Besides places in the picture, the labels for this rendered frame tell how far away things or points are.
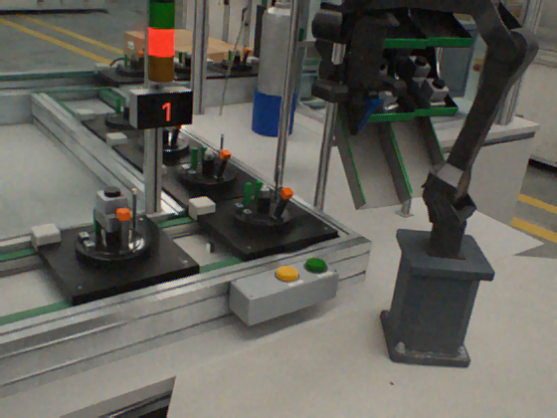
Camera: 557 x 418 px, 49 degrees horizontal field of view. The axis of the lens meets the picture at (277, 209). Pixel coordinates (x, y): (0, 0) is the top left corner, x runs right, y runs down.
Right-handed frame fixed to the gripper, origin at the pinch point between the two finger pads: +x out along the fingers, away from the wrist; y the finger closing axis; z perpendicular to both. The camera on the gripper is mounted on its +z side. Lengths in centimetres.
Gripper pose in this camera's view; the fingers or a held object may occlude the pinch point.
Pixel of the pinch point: (356, 116)
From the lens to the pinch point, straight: 115.2
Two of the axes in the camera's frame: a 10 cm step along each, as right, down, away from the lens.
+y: -8.1, 1.7, -5.6
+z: -5.7, -3.9, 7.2
